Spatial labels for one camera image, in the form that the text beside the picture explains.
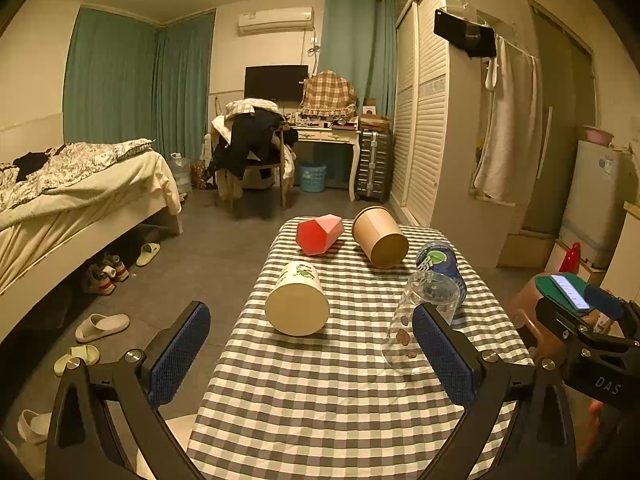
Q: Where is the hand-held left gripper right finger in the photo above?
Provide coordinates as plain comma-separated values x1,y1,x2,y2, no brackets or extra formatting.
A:
411,303,579,480

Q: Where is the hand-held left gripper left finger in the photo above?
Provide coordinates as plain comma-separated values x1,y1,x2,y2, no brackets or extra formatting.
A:
46,301,213,480

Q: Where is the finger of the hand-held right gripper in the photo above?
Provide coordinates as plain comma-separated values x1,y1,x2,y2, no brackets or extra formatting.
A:
584,284,640,322
535,299,640,357

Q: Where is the clear glass cup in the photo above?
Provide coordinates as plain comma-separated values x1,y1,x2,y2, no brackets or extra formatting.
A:
386,270,461,374

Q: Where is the blue and green cup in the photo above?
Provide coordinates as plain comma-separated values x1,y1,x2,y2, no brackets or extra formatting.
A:
416,241,468,312

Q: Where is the white cup with green print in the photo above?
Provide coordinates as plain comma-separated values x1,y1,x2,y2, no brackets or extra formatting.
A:
264,261,330,337

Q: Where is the brown paper cup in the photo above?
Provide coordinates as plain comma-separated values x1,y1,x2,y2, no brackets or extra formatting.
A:
351,205,410,269

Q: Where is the red faceted cup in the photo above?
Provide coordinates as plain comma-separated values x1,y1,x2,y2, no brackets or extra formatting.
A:
296,214,346,259

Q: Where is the person's right hand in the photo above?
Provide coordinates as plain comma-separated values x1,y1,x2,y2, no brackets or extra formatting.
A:
586,400,609,461

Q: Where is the smartphone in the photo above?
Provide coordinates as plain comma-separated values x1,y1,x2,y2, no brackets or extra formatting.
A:
549,272,592,311

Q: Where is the brown plastic stool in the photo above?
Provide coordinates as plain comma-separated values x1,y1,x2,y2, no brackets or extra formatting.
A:
509,280,568,363

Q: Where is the green pad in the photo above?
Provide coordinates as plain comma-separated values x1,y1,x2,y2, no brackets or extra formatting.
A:
533,274,592,317

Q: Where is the red bottle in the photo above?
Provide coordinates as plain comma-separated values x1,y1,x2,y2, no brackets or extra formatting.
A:
559,242,582,274

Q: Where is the white slipper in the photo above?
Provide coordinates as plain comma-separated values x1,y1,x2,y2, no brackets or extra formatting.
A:
17,408,52,445
74,313,131,344

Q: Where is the small white fridge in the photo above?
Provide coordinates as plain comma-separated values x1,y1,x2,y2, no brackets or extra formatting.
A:
557,139,637,267

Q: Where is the pale green slipper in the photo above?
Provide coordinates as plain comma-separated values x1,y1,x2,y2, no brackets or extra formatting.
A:
53,344,101,377

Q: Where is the cream slipper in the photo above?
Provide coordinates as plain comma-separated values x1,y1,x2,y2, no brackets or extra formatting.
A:
135,242,162,267

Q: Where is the pair of sneakers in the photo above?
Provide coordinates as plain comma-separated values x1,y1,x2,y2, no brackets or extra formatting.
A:
81,254,130,295

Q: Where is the checkered tablecloth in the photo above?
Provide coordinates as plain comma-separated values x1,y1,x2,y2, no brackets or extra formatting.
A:
185,216,534,480

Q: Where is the pink basin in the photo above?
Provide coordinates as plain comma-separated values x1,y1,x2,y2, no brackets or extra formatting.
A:
582,125,615,145

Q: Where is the bed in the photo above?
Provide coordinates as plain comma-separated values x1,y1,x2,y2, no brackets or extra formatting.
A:
0,137,184,342

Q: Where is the clear water jug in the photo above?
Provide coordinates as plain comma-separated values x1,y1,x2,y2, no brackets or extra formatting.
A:
169,152,193,197

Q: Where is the white hanging towel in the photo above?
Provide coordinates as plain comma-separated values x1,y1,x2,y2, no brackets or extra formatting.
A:
472,35,542,204

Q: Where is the wooden chair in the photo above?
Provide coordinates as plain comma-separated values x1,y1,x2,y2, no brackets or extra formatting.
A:
210,122,297,220

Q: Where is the grey suitcase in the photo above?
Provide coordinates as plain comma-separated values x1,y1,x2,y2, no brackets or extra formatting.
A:
353,129,392,204

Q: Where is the patterned blanket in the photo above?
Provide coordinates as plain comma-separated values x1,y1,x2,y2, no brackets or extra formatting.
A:
0,139,154,212

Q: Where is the blue plastic basket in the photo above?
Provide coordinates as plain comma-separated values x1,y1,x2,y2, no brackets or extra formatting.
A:
300,162,328,192

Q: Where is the white louvred wardrobe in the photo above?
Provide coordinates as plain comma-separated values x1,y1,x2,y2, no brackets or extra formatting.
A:
389,0,532,267

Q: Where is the pile of dark clothes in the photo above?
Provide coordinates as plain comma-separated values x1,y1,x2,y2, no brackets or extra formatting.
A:
209,99,287,181

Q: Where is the black cloth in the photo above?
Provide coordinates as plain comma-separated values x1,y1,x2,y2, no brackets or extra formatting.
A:
12,152,51,182

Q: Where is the cardboard box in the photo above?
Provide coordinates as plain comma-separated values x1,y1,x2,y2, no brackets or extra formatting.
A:
358,113,391,132

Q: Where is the white desk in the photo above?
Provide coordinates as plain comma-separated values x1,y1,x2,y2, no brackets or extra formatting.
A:
286,122,362,204

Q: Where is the teal curtain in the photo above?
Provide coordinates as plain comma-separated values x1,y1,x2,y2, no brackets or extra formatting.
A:
64,6,216,159
320,0,401,117

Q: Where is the black television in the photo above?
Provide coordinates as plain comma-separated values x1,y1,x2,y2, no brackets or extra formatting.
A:
244,65,309,102

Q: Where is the plaid cloth cover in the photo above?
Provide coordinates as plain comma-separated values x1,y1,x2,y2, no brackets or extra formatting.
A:
299,70,359,117

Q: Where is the black hanging bag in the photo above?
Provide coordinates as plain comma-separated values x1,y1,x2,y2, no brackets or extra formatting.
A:
433,7,497,59

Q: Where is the white air conditioner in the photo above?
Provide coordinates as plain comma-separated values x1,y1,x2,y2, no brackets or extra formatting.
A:
237,7,314,36

